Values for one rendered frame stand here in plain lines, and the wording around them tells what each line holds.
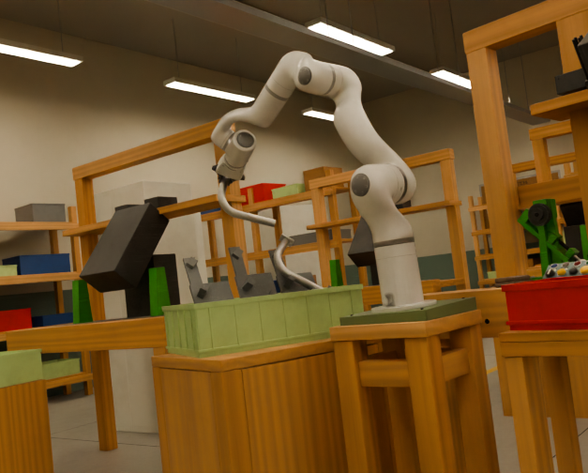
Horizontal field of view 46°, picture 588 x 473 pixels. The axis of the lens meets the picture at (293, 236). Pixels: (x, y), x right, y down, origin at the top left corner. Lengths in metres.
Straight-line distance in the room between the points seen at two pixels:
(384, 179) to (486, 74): 1.13
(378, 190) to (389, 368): 0.49
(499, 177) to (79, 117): 7.37
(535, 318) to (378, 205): 0.51
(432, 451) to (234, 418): 0.58
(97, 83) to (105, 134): 0.70
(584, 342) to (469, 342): 0.40
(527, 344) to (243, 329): 0.90
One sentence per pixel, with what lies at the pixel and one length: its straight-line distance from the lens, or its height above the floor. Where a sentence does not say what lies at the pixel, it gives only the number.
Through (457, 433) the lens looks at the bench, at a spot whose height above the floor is 0.43.
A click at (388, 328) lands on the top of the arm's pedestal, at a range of 1.88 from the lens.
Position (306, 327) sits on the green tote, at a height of 0.84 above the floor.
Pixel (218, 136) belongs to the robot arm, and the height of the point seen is 1.52.
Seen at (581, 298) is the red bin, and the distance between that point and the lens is 1.77.
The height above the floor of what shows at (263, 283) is 1.00.
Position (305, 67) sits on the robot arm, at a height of 1.62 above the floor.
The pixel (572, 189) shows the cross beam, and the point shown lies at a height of 1.23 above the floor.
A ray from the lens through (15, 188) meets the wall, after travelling 8.84.
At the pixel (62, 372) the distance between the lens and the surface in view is 8.28.
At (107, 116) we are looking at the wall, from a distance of 9.85.
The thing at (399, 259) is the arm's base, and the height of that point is 1.02.
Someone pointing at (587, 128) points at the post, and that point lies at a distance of 2.75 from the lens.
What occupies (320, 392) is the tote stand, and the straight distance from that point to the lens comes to 2.25.
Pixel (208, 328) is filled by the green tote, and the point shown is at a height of 0.88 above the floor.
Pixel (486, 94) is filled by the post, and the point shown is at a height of 1.66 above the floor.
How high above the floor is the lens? 0.98
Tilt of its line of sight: 4 degrees up
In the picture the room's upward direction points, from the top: 7 degrees counter-clockwise
